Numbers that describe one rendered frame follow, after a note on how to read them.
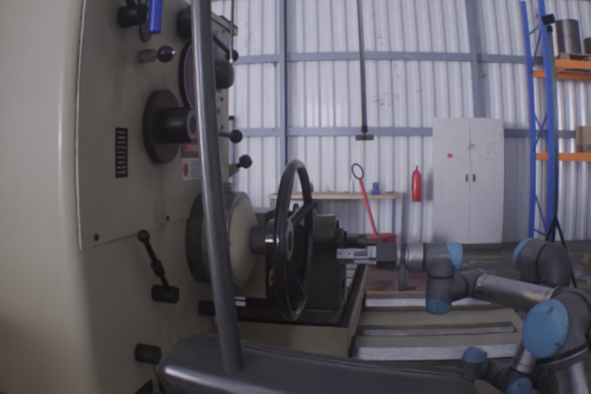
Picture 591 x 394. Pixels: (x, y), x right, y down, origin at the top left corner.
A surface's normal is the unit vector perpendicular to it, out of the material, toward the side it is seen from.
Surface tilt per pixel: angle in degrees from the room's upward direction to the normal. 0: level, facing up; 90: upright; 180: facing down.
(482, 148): 90
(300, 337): 90
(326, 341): 90
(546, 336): 83
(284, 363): 20
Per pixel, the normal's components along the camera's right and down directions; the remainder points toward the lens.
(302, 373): -0.16, -0.93
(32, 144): -0.22, 0.04
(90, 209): 0.98, 0.00
